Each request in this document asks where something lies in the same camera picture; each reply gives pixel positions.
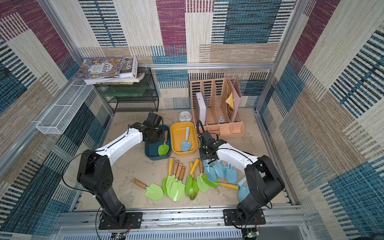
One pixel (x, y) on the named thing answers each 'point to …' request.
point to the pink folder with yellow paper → (234, 99)
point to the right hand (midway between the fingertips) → (204, 152)
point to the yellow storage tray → (178, 135)
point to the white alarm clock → (185, 116)
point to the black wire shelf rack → (142, 96)
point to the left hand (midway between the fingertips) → (162, 136)
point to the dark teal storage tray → (151, 149)
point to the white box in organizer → (201, 108)
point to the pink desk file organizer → (211, 108)
